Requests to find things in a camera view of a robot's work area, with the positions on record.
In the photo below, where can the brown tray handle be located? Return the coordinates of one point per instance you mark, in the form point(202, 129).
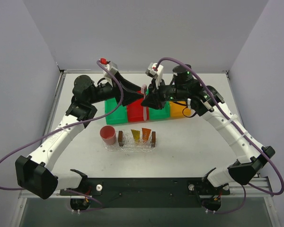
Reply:
point(121, 138)
point(153, 139)

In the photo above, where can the orange plastic bin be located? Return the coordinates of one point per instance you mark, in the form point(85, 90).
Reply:
point(180, 110)

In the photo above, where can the yellow toothpaste tube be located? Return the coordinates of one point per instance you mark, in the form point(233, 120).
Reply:
point(136, 135)

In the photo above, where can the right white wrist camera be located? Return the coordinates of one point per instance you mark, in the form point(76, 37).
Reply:
point(155, 71)

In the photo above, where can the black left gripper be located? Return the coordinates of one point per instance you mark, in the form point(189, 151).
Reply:
point(119, 90)

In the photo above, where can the green plastic bin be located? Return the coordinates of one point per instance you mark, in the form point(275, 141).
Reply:
point(160, 114)
point(119, 116)

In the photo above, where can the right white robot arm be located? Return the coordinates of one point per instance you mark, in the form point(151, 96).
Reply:
point(210, 105)

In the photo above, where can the right green plastic bin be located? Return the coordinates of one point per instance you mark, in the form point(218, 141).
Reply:
point(160, 114)

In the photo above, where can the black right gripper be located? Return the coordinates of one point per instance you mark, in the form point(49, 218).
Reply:
point(159, 94)

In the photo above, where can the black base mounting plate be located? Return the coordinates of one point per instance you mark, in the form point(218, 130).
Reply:
point(181, 192)

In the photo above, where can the red plastic bin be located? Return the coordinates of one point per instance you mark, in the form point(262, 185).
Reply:
point(135, 111)

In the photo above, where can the left green plastic bin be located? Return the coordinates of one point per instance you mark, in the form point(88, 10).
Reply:
point(119, 116)

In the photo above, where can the right brown tray handle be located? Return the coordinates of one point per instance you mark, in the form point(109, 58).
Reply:
point(153, 139)

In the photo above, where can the front aluminium rail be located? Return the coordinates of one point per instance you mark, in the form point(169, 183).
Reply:
point(236, 191)

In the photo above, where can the pink plastic cup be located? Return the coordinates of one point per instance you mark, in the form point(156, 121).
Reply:
point(108, 134)

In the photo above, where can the orange toothpaste tube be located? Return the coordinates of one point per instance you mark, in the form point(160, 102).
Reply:
point(145, 134)

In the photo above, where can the aluminium table edge rail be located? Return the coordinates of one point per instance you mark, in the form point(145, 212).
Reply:
point(217, 80)

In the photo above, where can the left brown tray handle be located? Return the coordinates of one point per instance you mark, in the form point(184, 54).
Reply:
point(121, 138)

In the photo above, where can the clear textured glass tray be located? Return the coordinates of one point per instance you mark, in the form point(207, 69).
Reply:
point(130, 145)

